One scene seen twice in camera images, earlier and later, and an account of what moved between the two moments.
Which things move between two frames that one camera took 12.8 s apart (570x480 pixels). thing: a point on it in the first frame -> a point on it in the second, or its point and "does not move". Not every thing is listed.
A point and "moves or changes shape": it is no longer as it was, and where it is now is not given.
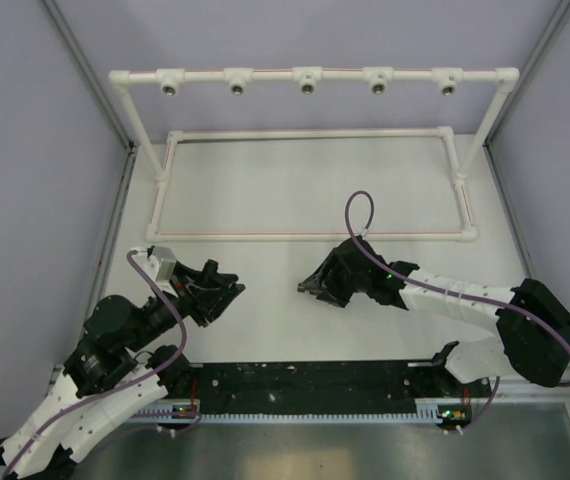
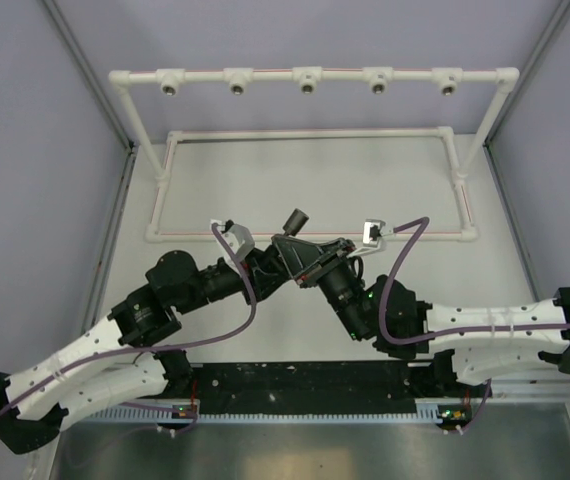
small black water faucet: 210,278 moves or changes shape
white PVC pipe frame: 308,80 does not move
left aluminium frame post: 129,166 does not move
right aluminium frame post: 491,137 does not move
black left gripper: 187,282 -> 264,279
